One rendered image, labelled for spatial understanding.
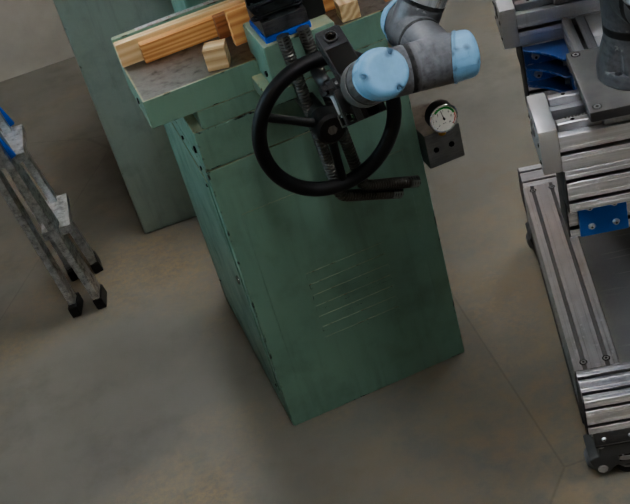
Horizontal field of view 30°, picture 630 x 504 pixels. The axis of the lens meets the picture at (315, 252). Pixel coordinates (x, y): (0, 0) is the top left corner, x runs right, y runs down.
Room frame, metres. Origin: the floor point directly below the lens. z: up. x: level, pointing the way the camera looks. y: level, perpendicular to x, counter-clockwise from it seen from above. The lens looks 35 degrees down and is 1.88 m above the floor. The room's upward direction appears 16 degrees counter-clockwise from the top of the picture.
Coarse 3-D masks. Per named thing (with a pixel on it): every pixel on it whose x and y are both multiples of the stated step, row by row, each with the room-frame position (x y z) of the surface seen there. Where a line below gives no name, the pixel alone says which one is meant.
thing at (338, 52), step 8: (320, 32) 1.79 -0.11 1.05; (328, 32) 1.78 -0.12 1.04; (336, 32) 1.78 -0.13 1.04; (320, 40) 1.78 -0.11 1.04; (328, 40) 1.77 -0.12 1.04; (336, 40) 1.77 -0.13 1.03; (344, 40) 1.77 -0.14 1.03; (320, 48) 1.77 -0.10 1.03; (328, 48) 1.76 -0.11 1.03; (336, 48) 1.76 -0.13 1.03; (344, 48) 1.75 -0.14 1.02; (352, 48) 1.75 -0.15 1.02; (328, 56) 1.75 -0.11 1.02; (336, 56) 1.74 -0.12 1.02; (344, 56) 1.74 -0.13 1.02; (352, 56) 1.74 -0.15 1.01; (328, 64) 1.75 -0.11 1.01; (336, 64) 1.73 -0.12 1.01; (344, 64) 1.73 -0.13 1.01; (336, 72) 1.72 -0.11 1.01
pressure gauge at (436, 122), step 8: (432, 104) 2.09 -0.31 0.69; (440, 104) 2.07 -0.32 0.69; (448, 104) 2.07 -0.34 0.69; (432, 112) 2.06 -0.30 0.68; (440, 112) 2.07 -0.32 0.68; (448, 112) 2.07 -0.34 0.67; (456, 112) 2.07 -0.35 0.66; (432, 120) 2.06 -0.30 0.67; (440, 120) 2.07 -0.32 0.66; (448, 120) 2.07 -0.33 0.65; (456, 120) 2.07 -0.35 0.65; (432, 128) 2.06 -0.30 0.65; (440, 128) 2.07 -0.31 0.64; (448, 128) 2.07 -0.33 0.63
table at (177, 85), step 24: (360, 0) 2.19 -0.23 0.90; (336, 24) 2.12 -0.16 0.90; (360, 24) 2.11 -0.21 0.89; (192, 48) 2.20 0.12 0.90; (240, 48) 2.13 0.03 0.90; (144, 72) 2.15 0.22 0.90; (168, 72) 2.12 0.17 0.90; (192, 72) 2.09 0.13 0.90; (216, 72) 2.06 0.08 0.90; (240, 72) 2.06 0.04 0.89; (144, 96) 2.05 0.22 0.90; (168, 96) 2.04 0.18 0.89; (192, 96) 2.05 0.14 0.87; (216, 96) 2.05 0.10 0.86; (288, 96) 1.98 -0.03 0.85; (168, 120) 2.04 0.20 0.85
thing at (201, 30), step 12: (192, 24) 2.22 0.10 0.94; (204, 24) 2.21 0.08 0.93; (156, 36) 2.21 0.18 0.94; (168, 36) 2.20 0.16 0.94; (180, 36) 2.20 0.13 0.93; (192, 36) 2.21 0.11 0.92; (204, 36) 2.21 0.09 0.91; (216, 36) 2.22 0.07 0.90; (144, 48) 2.19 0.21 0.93; (156, 48) 2.20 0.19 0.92; (168, 48) 2.20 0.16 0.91; (180, 48) 2.20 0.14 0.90; (144, 60) 2.20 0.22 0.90
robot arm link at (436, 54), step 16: (416, 32) 1.64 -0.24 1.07; (432, 32) 1.62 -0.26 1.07; (464, 32) 1.60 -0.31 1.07; (416, 48) 1.58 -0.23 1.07; (432, 48) 1.58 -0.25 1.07; (448, 48) 1.58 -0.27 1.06; (464, 48) 1.58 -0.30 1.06; (416, 64) 1.56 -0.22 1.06; (432, 64) 1.56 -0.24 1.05; (448, 64) 1.56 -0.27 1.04; (464, 64) 1.57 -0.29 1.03; (416, 80) 1.56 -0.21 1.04; (432, 80) 1.56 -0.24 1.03; (448, 80) 1.57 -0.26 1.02
